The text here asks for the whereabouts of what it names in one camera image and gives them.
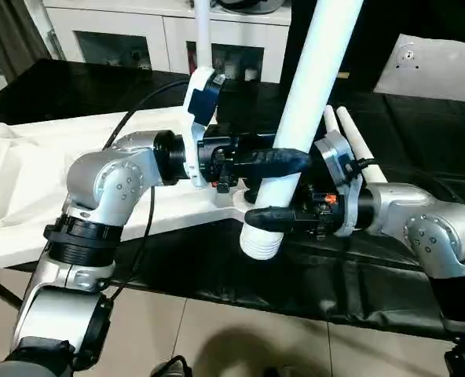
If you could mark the white plastic table leg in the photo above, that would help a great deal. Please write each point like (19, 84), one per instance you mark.
(203, 31)
(311, 78)
(330, 119)
(358, 141)

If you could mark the white plastic table top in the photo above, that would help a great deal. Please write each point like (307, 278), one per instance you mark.
(40, 176)

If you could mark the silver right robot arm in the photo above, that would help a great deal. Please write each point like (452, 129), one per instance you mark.
(413, 212)

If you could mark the small white jar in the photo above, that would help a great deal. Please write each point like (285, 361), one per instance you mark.
(250, 74)

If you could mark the red item behind glass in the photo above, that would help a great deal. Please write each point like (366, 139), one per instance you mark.
(195, 61)

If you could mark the small tan label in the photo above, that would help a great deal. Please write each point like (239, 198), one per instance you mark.
(343, 74)

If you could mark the black work mat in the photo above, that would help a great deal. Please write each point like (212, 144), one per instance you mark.
(413, 137)

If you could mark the grey round object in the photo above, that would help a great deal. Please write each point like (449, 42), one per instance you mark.
(252, 6)

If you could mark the dark cabinet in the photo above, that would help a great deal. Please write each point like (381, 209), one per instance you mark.
(374, 23)

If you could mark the white glass-door cabinet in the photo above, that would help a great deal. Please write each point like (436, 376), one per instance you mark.
(118, 23)

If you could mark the white board with round fitting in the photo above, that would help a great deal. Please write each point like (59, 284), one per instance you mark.
(433, 66)

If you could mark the grey-brown curtain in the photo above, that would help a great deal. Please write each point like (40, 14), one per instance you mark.
(8, 39)

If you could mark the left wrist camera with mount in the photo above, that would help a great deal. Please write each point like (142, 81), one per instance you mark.
(201, 102)

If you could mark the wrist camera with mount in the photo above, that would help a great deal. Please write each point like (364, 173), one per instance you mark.
(334, 153)
(201, 102)

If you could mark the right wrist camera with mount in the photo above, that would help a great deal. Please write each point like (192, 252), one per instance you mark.
(334, 153)

